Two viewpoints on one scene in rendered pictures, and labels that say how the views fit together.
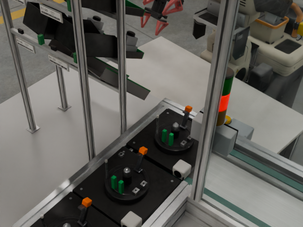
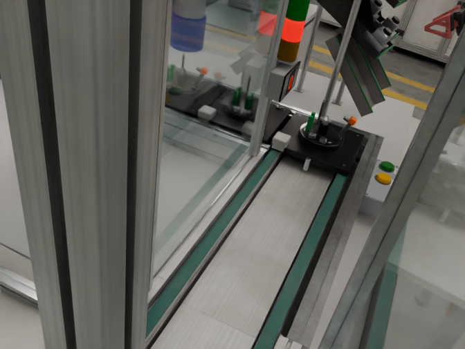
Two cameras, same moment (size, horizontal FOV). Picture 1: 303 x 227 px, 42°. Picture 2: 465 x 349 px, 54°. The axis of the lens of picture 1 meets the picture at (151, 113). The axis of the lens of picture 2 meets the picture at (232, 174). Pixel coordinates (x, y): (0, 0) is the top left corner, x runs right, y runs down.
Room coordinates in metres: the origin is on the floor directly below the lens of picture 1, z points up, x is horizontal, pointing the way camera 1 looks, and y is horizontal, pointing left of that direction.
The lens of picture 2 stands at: (0.36, -1.19, 1.68)
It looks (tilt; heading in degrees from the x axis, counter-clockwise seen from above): 36 degrees down; 72
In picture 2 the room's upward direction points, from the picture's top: 11 degrees clockwise
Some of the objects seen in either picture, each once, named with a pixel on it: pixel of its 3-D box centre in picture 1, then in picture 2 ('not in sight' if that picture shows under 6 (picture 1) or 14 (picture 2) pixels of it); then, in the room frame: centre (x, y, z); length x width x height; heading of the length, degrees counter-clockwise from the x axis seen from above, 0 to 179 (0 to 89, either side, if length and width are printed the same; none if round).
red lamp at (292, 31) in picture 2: not in sight; (293, 28); (0.77, -0.17, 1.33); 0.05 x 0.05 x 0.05
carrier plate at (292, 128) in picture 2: (174, 141); (319, 140); (0.98, -0.08, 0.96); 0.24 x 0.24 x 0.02; 54
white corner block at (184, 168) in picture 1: (181, 170); (280, 141); (0.84, -0.10, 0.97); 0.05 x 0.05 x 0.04; 54
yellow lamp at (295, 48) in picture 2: not in sight; (288, 48); (0.77, -0.17, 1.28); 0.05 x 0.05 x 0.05
